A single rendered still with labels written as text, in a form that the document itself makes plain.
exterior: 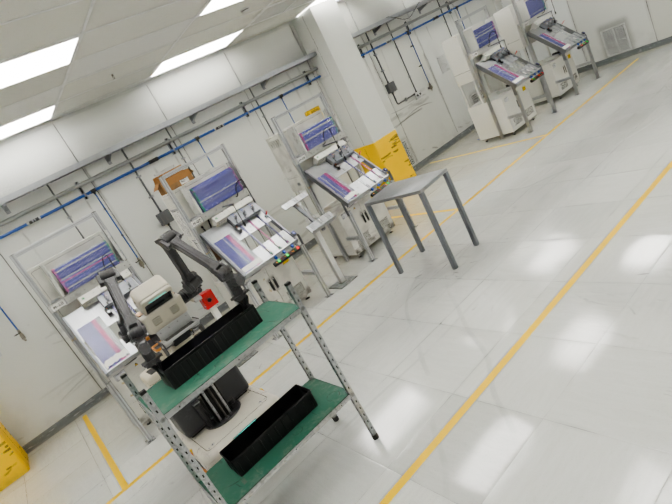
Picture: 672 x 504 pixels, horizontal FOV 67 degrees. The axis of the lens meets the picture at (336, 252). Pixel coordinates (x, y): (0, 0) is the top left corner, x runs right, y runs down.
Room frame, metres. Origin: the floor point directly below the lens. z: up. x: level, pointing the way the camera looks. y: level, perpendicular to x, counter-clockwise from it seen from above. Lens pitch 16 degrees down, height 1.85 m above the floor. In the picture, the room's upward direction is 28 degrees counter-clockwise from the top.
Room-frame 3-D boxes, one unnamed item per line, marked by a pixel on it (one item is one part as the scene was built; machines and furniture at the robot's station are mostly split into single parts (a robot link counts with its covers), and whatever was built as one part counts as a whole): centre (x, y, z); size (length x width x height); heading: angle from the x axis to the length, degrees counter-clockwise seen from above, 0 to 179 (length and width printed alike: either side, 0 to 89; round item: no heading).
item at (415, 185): (4.56, -0.84, 0.40); 0.70 x 0.45 x 0.80; 37
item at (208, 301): (4.67, 1.29, 0.39); 0.24 x 0.24 x 0.78; 30
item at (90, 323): (4.56, 2.06, 0.66); 1.01 x 0.73 x 1.31; 30
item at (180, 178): (5.56, 1.04, 1.82); 0.68 x 0.30 x 0.20; 120
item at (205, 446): (3.21, 1.23, 0.16); 0.67 x 0.64 x 0.25; 32
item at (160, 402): (2.53, 0.79, 0.55); 0.91 x 0.46 x 1.10; 120
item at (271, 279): (5.44, 0.91, 0.31); 0.70 x 0.65 x 0.62; 120
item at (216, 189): (5.36, 0.79, 1.52); 0.51 x 0.13 x 0.27; 120
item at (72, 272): (4.73, 2.17, 0.95); 1.35 x 0.82 x 1.90; 30
